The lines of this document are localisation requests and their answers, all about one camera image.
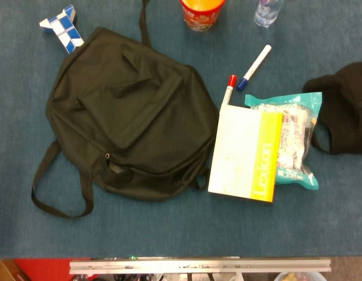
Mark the black fabric backpack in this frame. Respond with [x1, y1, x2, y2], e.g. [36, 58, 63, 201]
[30, 0, 219, 219]

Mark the white and yellow book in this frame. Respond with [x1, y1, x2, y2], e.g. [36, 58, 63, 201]
[208, 104, 284, 205]

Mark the white marker red cap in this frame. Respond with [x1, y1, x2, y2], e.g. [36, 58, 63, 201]
[222, 74, 238, 107]

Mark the white marker blue cap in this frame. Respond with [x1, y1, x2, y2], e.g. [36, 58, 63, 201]
[237, 44, 272, 91]

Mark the teal clear snack packet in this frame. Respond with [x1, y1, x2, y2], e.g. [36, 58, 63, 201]
[244, 91, 323, 190]

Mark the red instant noodle cup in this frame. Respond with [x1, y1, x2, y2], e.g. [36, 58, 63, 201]
[180, 0, 227, 32]

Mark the clear plastic water bottle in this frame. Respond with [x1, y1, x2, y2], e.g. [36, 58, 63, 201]
[254, 0, 284, 28]

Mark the blue white snake puzzle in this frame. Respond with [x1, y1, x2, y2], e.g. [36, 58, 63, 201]
[39, 4, 85, 55]

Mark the black cap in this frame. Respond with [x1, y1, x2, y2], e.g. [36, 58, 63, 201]
[302, 61, 362, 155]

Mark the clear plastic tub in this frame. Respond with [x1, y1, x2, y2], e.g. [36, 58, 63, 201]
[274, 271, 327, 281]

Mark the red box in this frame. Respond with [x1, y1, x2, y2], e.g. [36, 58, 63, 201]
[13, 258, 91, 281]

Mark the brown cardboard box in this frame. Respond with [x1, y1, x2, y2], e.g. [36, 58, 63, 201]
[0, 259, 23, 281]

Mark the aluminium profile rail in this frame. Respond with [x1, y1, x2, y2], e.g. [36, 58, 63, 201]
[69, 257, 332, 275]

